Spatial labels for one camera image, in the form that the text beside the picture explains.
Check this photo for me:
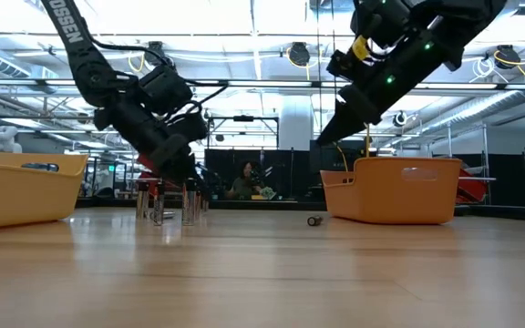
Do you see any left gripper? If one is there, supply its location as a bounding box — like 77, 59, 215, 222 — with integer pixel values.
93, 66, 202, 188

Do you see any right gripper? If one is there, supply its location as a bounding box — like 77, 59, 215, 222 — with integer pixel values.
315, 17, 450, 147

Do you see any yellow plastic bin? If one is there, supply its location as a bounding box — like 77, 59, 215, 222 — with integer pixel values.
0, 123, 89, 231

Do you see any red equipment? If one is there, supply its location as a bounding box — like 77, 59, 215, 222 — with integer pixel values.
135, 153, 186, 195

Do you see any white pillar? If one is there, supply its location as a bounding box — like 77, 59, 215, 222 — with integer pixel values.
279, 95, 314, 151

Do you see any person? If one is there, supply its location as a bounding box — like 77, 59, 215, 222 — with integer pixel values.
225, 159, 266, 201

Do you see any black partition panel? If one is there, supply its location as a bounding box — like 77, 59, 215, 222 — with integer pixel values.
205, 148, 321, 201
489, 146, 525, 209

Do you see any orange plastic bin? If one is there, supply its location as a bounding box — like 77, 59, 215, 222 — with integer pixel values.
319, 157, 463, 226

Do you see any metal shelf rack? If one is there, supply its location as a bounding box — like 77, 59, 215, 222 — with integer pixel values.
444, 121, 497, 206

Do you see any red storage bin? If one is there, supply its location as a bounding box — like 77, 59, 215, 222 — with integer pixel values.
454, 168, 489, 205

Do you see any white humanoid figure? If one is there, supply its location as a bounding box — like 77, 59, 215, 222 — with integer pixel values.
0, 125, 23, 155

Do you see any yellow cable with plug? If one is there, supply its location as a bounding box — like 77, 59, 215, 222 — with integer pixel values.
334, 141, 350, 173

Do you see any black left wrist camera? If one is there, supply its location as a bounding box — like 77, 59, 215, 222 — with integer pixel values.
169, 110, 210, 143

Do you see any yellow cable tag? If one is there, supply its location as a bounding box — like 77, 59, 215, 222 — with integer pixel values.
351, 35, 371, 61

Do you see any black overhead frame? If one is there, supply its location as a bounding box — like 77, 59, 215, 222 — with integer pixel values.
206, 115, 280, 151

